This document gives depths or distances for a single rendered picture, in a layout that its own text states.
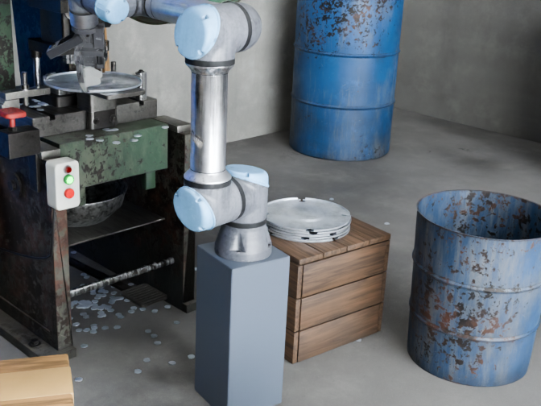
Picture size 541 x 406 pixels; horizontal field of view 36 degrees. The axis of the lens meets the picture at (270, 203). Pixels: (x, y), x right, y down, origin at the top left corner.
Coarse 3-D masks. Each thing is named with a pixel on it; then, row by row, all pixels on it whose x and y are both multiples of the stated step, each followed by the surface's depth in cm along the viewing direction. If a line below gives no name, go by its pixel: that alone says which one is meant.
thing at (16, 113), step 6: (6, 108) 223; (12, 108) 224; (18, 108) 224; (0, 114) 220; (6, 114) 218; (12, 114) 218; (18, 114) 220; (24, 114) 221; (12, 120) 222; (12, 126) 222
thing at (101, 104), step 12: (84, 96) 246; (96, 96) 238; (108, 96) 235; (120, 96) 237; (132, 96) 240; (84, 108) 248; (96, 108) 247; (108, 108) 250; (96, 120) 247; (108, 120) 251
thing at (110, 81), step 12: (60, 72) 257; (72, 72) 260; (108, 72) 263; (120, 72) 262; (48, 84) 244; (60, 84) 245; (72, 84) 246; (108, 84) 247; (120, 84) 249; (132, 84) 249
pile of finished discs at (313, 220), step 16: (272, 208) 267; (288, 208) 268; (304, 208) 267; (320, 208) 269; (336, 208) 270; (272, 224) 254; (288, 224) 255; (304, 224) 255; (320, 224) 256; (336, 224) 256; (304, 240) 251; (320, 240) 251
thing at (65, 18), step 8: (40, 16) 249; (48, 16) 246; (56, 16) 243; (64, 16) 242; (40, 24) 250; (48, 24) 247; (56, 24) 244; (64, 24) 242; (48, 32) 248; (56, 32) 245; (64, 32) 243; (72, 32) 243; (104, 32) 253; (48, 40) 249; (56, 40) 246
